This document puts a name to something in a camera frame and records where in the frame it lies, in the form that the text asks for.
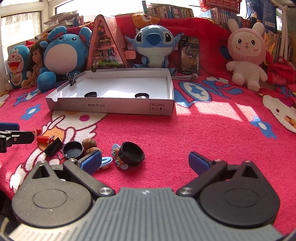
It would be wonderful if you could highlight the brown haired doll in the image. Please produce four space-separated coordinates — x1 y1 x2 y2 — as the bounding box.
21 40 44 89

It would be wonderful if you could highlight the light blue hair clip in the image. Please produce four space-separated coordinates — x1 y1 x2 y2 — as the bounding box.
98 157 113 169

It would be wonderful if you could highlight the Stitch blue plush toy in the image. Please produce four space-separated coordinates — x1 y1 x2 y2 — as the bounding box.
125 25 184 68

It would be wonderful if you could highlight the row of books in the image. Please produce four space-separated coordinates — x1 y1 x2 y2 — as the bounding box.
142 1 194 19

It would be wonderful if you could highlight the black binder clip on tray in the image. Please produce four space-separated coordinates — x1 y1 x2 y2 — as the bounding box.
66 73 78 86

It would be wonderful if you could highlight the grey braided cord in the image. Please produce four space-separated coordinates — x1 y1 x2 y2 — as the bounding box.
172 73 199 81

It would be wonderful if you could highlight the pink triangular diorama house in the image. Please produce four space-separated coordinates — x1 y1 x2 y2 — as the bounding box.
86 15 135 72

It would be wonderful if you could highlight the brown acorn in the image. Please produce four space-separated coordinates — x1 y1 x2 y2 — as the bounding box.
82 138 97 150
85 147 102 155

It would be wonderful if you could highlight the stack of papers books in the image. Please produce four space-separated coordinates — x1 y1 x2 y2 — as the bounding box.
35 11 83 40

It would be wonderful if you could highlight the black round lid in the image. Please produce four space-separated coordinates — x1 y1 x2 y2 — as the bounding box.
118 142 145 166

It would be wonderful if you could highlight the brown acorn near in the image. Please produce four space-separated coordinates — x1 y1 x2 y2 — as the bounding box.
85 147 102 155

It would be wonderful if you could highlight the black binder clip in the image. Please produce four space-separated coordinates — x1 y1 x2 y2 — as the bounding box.
44 138 63 157
66 73 78 86

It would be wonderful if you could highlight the black ring lens in tray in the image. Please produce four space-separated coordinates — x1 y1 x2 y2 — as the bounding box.
135 92 149 99

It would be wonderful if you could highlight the red Hello Kitty blanket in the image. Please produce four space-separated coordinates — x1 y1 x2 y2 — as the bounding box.
1 18 295 233

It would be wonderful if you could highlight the blue patterned hair clip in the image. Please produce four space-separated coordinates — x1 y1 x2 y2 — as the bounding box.
111 144 128 170

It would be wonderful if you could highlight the pink bunny plush toy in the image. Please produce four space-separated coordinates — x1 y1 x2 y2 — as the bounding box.
226 19 268 92

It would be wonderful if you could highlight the Doraemon plush toy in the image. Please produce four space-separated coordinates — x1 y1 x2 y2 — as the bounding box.
5 45 32 90

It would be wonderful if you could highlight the blue cardboard box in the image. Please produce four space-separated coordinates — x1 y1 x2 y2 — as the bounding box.
246 0 277 33

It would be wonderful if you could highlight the red plastic basket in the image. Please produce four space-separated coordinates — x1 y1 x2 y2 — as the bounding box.
198 0 241 14

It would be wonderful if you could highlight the brown acorn far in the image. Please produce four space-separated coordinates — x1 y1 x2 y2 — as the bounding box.
82 138 97 150

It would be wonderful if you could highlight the black shallow round cap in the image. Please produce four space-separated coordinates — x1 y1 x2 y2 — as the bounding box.
62 141 84 159

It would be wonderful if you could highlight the blue round mouse plush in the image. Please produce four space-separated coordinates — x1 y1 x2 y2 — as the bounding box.
37 26 92 92

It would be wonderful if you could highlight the black round cap in tray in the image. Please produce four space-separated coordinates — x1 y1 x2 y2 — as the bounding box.
84 91 97 98

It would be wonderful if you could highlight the white cardboard box tray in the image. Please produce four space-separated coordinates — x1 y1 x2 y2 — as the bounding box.
46 68 175 116

